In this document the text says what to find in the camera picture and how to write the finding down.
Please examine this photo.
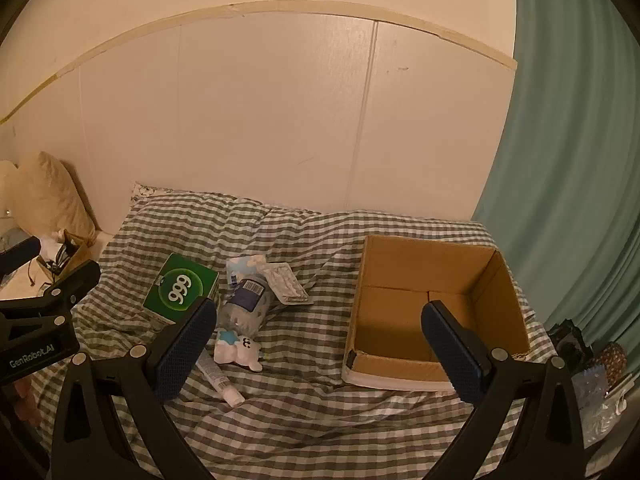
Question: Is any brown scaly patterned object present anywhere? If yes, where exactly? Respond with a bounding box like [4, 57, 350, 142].
[590, 342, 628, 391]

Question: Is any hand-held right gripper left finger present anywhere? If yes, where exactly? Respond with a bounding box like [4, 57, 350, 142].
[50, 297, 218, 480]

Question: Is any white patterned pillow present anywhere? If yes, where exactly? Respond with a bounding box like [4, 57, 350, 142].
[131, 182, 176, 203]

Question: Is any dark crumpled object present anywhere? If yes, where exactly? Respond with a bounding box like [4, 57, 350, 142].
[547, 320, 586, 361]

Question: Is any green medicine box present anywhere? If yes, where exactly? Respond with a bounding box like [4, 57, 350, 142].
[142, 252, 221, 326]

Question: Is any teal printed card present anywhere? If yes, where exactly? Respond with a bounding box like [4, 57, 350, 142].
[264, 261, 315, 307]

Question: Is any teal curtain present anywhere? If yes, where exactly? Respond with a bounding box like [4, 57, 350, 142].
[470, 0, 640, 351]

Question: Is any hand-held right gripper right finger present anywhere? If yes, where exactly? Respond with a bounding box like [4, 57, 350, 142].
[421, 300, 586, 480]

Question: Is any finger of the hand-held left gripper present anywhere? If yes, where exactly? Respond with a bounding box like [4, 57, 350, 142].
[0, 259, 102, 333]
[0, 237, 42, 281]

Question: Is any white plush toy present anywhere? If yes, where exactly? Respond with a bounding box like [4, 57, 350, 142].
[213, 327, 263, 372]

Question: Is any grey checked blanket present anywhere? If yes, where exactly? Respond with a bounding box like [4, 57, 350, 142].
[22, 192, 591, 480]

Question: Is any cardboard box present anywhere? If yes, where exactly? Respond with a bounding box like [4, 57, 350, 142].
[341, 234, 532, 392]

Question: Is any clear plastic bottle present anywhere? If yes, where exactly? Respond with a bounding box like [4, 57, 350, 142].
[217, 272, 273, 336]

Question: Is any white ointment tube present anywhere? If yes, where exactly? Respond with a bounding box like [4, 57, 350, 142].
[196, 357, 246, 407]

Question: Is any clear plastic bag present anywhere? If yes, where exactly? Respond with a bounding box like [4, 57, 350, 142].
[570, 365, 632, 446]

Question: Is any blue floral tissue pack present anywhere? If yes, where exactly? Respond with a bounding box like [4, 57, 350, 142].
[226, 255, 271, 286]

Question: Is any brown paper bag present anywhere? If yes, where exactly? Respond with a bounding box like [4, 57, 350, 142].
[36, 229, 93, 281]

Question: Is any beige pillow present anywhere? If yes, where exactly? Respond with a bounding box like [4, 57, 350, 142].
[10, 151, 98, 246]

